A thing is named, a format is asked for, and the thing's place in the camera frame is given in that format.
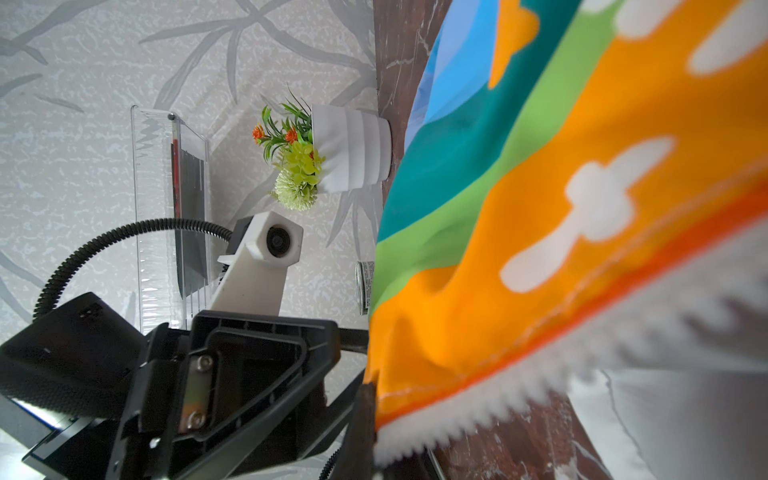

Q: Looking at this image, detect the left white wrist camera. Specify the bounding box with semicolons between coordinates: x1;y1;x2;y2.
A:
208;211;304;316

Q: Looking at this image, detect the potted artificial flower plant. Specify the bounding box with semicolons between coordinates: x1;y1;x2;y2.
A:
252;95;393;211

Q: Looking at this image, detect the rainbow striped child jacket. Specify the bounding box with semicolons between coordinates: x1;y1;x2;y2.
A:
365;1;767;478

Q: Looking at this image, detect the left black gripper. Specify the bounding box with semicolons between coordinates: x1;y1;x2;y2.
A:
1;293;368;479

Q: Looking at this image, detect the left corrugated black cable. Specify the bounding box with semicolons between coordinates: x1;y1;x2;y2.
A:
32;218;234;322

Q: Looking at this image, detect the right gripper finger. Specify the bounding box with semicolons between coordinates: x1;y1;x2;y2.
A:
335;383;376;480

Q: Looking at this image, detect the clear acrylic wall shelf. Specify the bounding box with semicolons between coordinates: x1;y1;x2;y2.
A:
130;105;216;333

